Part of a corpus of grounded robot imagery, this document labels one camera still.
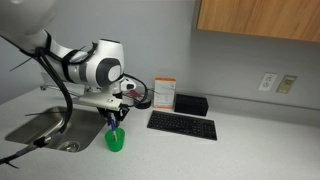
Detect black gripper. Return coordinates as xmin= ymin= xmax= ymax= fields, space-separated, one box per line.
xmin=96 ymin=103 xmax=130 ymax=128

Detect white marker with blue cap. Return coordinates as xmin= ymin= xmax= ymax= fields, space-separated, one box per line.
xmin=109 ymin=119 xmax=119 ymax=141

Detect green plastic cup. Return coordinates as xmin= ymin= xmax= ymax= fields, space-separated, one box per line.
xmin=104 ymin=127 xmax=126 ymax=153

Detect metal sink drain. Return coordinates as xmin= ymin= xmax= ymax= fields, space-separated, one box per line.
xmin=58 ymin=140 xmax=81 ymax=153

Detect orange and white box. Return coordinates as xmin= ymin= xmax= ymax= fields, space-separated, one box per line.
xmin=153 ymin=77 xmax=177 ymax=111

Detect black computer keyboard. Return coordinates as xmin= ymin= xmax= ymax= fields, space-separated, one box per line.
xmin=146 ymin=110 xmax=218 ymax=141

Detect stainless steel sink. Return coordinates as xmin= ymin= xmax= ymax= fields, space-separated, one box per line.
xmin=4 ymin=105 xmax=108 ymax=154

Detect small black box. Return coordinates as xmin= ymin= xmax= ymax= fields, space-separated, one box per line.
xmin=174 ymin=93 xmax=209 ymax=117

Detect red handled scissors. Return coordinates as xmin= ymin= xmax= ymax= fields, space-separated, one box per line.
xmin=128 ymin=89 xmax=144 ymax=100

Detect black cable bundle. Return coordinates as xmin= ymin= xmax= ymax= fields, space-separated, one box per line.
xmin=0 ymin=31 xmax=150 ymax=168

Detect white wall outlet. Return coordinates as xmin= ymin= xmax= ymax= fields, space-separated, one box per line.
xmin=258 ymin=72 xmax=278 ymax=92

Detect beige wall switch plate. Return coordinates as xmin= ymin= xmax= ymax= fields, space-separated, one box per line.
xmin=275 ymin=74 xmax=298 ymax=95

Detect wooden wall cabinet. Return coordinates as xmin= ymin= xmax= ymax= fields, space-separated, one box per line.
xmin=194 ymin=0 xmax=320 ymax=43

